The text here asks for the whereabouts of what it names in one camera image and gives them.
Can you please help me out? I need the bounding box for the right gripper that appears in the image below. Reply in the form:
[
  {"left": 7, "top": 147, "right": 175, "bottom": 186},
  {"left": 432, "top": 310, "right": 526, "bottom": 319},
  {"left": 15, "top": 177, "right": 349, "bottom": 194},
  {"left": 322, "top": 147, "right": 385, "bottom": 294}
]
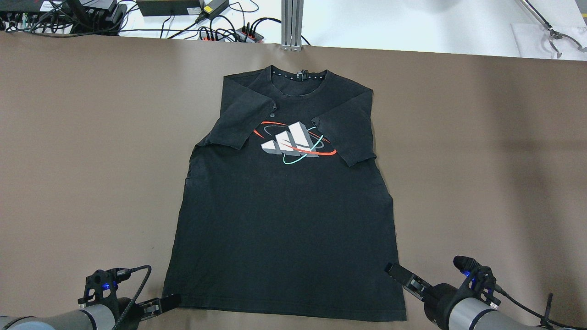
[{"left": 384, "top": 263, "right": 458, "bottom": 328}]

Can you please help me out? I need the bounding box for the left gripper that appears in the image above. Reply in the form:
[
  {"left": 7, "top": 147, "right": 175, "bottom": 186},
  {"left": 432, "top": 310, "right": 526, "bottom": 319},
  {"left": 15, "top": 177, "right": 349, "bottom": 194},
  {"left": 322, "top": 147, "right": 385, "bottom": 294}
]
[{"left": 112, "top": 294, "right": 182, "bottom": 326}]

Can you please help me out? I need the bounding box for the black printed t-shirt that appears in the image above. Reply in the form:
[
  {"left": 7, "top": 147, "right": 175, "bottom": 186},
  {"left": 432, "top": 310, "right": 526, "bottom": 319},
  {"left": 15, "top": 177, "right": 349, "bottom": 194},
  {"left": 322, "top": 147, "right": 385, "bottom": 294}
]
[{"left": 163, "top": 66, "right": 407, "bottom": 322}]

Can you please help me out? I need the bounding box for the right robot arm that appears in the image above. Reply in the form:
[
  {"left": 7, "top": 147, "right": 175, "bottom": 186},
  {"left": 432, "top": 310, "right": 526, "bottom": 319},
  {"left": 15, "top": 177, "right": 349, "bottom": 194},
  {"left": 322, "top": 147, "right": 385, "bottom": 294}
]
[{"left": 384, "top": 255, "right": 579, "bottom": 330}]

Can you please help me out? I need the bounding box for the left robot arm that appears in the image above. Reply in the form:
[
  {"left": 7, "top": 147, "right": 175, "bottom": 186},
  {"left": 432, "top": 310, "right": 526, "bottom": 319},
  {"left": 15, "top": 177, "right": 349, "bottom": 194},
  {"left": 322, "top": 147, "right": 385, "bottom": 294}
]
[{"left": 0, "top": 294, "right": 182, "bottom": 330}]

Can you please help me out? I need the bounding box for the metal reacher grabber tool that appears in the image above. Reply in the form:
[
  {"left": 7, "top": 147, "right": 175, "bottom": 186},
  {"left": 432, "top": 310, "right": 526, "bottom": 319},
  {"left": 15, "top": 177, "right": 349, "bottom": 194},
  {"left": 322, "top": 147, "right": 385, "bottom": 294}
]
[{"left": 519, "top": 0, "right": 587, "bottom": 59}]

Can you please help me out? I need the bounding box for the orange power strip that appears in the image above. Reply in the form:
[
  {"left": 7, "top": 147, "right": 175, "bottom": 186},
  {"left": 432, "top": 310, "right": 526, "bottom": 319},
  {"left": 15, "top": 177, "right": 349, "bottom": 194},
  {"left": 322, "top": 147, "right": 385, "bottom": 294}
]
[{"left": 195, "top": 27, "right": 266, "bottom": 44}]

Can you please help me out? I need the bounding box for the black power adapter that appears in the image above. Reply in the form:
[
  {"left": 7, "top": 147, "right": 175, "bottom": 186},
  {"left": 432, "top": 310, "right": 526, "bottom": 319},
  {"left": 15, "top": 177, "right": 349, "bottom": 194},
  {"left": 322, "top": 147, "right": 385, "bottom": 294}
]
[{"left": 202, "top": 0, "right": 229, "bottom": 20}]

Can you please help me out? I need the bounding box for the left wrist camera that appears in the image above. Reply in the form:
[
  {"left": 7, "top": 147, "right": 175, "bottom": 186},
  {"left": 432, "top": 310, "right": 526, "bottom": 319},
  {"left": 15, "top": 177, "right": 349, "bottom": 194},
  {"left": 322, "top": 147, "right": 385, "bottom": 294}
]
[{"left": 78, "top": 268, "right": 132, "bottom": 308}]

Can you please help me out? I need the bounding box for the aluminium frame post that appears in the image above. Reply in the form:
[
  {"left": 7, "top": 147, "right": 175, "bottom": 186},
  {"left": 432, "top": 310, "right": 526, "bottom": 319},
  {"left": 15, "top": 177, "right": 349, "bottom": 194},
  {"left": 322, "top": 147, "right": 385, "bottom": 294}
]
[{"left": 281, "top": 0, "right": 304, "bottom": 52}]

